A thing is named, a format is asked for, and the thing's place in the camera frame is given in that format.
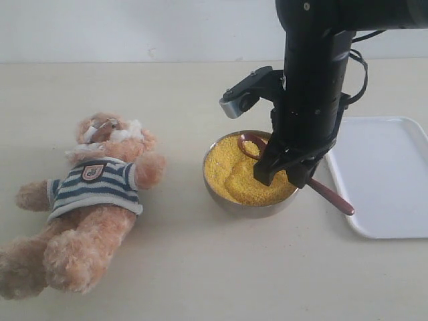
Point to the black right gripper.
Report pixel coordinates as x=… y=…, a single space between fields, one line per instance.
x=308 y=106

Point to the dark brown wooden spoon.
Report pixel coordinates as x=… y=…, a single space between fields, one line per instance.
x=332 y=197

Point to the tan teddy bear striped shirt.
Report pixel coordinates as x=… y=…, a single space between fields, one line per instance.
x=90 y=211

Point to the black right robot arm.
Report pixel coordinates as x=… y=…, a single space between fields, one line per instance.
x=317 y=31

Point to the yellow millet grain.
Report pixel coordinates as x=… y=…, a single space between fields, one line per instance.
x=229 y=172

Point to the steel bowl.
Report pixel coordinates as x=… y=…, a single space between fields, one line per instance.
x=244 y=210

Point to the white rectangular plastic tray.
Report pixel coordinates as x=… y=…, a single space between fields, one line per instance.
x=379 y=165

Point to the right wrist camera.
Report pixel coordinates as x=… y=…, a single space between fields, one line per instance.
x=247 y=92

